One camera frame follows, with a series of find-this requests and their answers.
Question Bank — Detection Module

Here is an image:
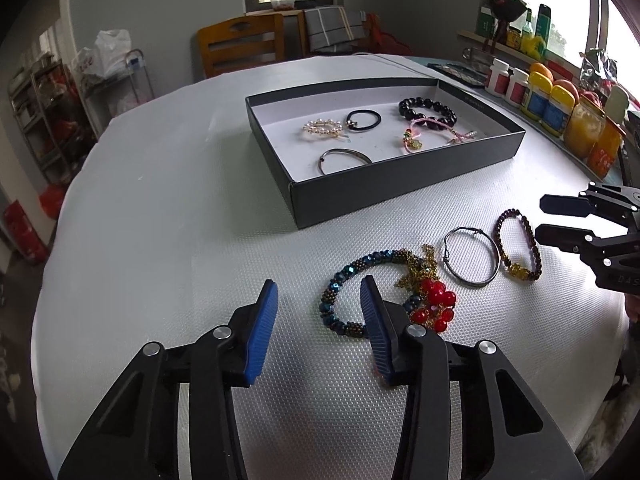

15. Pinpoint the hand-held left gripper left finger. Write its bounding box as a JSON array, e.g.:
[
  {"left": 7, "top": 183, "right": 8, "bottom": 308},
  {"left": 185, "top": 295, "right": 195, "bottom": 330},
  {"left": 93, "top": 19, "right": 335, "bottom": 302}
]
[{"left": 57, "top": 280, "right": 279, "bottom": 480}]

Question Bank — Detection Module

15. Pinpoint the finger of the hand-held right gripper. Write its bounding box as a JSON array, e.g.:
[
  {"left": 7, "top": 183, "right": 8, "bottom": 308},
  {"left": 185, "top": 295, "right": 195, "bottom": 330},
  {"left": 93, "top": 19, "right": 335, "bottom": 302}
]
[
  {"left": 534, "top": 224, "right": 632, "bottom": 272},
  {"left": 540, "top": 183, "right": 640, "bottom": 227}
]

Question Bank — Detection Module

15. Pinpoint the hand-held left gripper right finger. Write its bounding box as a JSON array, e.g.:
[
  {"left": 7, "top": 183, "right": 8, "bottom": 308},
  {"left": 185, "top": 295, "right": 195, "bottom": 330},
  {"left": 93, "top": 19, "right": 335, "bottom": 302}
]
[{"left": 360, "top": 275, "right": 583, "bottom": 480}]

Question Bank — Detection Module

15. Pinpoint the purple beaded bracelet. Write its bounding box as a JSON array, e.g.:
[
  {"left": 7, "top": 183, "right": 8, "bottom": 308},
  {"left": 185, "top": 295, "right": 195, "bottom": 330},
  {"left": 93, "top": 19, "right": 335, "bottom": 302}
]
[{"left": 492, "top": 208, "right": 543, "bottom": 282}]

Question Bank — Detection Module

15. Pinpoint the blue beaded bracelet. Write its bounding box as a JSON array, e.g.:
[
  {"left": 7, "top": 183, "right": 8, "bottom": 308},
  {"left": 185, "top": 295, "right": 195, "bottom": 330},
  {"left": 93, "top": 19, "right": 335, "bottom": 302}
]
[{"left": 320, "top": 249, "right": 426, "bottom": 339}]

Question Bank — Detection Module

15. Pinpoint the red bead gold chain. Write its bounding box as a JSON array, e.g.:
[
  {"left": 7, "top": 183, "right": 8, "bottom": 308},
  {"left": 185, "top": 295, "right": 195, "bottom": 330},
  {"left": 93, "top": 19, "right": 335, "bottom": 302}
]
[{"left": 375, "top": 245, "right": 457, "bottom": 387}]

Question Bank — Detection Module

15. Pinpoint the black shallow cardboard box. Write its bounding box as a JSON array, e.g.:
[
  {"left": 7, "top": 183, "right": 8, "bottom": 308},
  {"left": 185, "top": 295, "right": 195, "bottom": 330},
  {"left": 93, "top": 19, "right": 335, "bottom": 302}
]
[{"left": 245, "top": 77, "right": 527, "bottom": 231}]

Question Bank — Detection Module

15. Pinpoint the pink cord bracelet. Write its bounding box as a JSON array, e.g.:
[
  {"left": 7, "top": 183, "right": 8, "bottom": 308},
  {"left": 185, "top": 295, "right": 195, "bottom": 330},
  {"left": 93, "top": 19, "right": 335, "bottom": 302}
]
[{"left": 401, "top": 119, "right": 479, "bottom": 155}]

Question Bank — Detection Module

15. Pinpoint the thick silver bangle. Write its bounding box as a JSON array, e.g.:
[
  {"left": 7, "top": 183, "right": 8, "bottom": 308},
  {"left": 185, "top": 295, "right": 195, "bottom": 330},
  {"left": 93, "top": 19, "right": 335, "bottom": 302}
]
[{"left": 318, "top": 148, "right": 374, "bottom": 177}]

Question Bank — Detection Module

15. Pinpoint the large black bead bracelet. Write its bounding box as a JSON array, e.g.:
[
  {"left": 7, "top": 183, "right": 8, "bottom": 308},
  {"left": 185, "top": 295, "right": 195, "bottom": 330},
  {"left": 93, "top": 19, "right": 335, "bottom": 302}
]
[{"left": 398, "top": 98, "right": 459, "bottom": 131}]

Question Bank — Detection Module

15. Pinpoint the black hair tie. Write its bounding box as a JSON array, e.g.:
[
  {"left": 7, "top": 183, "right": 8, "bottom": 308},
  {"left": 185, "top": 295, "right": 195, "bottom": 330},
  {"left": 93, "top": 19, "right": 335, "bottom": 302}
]
[{"left": 346, "top": 109, "right": 383, "bottom": 132}]

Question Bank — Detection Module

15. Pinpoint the pearl hair clip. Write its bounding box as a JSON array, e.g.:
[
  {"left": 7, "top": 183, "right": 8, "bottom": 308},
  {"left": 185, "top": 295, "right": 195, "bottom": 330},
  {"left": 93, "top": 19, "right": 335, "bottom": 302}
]
[{"left": 301, "top": 119, "right": 344, "bottom": 141}]

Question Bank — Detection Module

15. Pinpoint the orange packet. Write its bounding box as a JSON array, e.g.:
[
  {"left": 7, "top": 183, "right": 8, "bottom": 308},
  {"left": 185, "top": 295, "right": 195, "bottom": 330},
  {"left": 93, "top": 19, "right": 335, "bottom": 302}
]
[{"left": 586, "top": 117, "right": 626, "bottom": 180}]

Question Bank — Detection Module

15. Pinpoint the glass jar of honey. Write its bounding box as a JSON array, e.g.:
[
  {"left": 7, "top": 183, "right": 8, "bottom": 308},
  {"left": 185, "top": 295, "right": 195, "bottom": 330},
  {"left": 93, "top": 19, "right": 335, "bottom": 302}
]
[{"left": 564, "top": 100, "right": 609, "bottom": 159}]

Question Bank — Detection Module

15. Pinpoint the yellow bottle blue label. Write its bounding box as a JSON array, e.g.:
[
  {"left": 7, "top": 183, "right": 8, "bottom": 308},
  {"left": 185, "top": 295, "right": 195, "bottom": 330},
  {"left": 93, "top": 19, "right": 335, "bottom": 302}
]
[
  {"left": 520, "top": 71, "right": 554, "bottom": 121},
  {"left": 541, "top": 84, "right": 576, "bottom": 137}
]

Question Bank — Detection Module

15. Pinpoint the thin silver hoop bangle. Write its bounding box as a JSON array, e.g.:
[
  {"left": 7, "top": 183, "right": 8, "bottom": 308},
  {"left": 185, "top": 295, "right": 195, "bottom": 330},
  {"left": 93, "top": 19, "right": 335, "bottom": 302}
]
[{"left": 442, "top": 226, "right": 501, "bottom": 289}]

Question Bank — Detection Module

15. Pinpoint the pale green bottle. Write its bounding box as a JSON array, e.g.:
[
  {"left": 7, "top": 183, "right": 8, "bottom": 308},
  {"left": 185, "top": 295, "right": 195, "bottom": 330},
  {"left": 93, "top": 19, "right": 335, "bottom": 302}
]
[{"left": 602, "top": 85, "right": 631, "bottom": 124}]

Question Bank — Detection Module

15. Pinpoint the white pill bottle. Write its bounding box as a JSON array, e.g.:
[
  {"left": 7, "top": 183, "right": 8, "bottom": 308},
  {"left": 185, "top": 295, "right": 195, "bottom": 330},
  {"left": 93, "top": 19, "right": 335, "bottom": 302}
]
[
  {"left": 486, "top": 58, "right": 511, "bottom": 99},
  {"left": 505, "top": 67, "right": 530, "bottom": 106}
]

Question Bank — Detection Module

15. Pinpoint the shiny foil wrapped plant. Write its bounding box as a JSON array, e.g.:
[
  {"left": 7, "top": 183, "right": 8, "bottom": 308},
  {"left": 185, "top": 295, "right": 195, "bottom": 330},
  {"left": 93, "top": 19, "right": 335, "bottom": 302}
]
[{"left": 580, "top": 47, "right": 621, "bottom": 96}]

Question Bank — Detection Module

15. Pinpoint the eyeshadow palette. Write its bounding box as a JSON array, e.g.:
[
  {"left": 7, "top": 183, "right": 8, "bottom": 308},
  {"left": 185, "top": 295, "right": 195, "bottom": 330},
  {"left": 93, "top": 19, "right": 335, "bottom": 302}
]
[{"left": 427, "top": 61, "right": 491, "bottom": 86}]

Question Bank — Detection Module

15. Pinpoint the green glass bottle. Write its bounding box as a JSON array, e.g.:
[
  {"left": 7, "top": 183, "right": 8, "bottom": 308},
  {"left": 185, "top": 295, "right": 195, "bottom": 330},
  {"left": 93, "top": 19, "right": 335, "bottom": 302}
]
[{"left": 520, "top": 9, "right": 535, "bottom": 54}]

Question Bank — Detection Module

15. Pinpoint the dark green plastic bottle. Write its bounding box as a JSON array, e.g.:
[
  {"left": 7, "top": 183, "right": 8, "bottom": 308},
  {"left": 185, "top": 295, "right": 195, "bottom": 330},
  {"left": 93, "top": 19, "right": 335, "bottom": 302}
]
[{"left": 534, "top": 4, "right": 553, "bottom": 59}]

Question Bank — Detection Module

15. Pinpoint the green box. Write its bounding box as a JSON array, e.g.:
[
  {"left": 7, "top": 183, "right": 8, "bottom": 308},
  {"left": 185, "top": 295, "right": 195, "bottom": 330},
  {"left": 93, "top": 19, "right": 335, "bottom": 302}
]
[{"left": 475, "top": 5, "right": 494, "bottom": 39}]

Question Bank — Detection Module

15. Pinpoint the dark flower bouquet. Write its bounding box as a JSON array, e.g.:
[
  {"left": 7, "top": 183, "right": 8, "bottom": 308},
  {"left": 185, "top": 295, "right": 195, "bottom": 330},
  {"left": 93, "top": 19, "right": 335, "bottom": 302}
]
[{"left": 487, "top": 0, "right": 531, "bottom": 54}]

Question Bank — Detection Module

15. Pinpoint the red cloth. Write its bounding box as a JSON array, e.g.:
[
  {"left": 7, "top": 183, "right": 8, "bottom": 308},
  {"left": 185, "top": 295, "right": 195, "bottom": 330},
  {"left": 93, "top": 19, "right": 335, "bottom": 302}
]
[{"left": 367, "top": 14, "right": 414, "bottom": 56}]

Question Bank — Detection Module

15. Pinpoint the red bag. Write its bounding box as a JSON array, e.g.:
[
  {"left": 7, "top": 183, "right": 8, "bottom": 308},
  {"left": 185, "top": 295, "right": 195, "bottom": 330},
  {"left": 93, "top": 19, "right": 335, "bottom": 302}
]
[{"left": 39, "top": 183, "right": 69, "bottom": 220}]

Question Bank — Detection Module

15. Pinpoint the red fire extinguisher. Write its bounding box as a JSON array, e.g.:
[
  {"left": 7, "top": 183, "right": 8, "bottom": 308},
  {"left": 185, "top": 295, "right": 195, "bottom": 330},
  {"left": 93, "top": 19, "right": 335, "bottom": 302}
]
[{"left": 4, "top": 200, "right": 49, "bottom": 266}]

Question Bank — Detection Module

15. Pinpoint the grey plaid cushion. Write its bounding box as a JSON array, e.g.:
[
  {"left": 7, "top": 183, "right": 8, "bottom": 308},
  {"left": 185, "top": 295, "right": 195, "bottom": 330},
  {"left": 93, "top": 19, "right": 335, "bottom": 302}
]
[{"left": 304, "top": 5, "right": 366, "bottom": 54}]

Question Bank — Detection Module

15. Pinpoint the metal storage shelf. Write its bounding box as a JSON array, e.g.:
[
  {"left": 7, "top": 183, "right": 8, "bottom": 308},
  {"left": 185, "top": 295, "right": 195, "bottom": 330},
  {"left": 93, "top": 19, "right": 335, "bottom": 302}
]
[{"left": 7, "top": 57, "right": 96, "bottom": 187}]

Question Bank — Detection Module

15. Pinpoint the white plastic bag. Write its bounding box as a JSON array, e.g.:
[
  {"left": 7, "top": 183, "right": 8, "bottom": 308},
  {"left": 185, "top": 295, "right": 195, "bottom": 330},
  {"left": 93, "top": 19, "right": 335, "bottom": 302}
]
[{"left": 72, "top": 29, "right": 134, "bottom": 81}]

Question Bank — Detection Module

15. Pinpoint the white cable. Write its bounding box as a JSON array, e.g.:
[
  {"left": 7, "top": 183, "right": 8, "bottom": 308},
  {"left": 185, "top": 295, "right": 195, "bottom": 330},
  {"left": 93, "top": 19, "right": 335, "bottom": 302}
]
[{"left": 350, "top": 51, "right": 432, "bottom": 69}]

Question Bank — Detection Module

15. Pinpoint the metal wire cart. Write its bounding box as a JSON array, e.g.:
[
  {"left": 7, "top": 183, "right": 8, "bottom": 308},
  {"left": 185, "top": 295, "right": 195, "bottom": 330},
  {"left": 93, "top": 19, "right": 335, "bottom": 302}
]
[{"left": 82, "top": 49, "right": 156, "bottom": 111}]

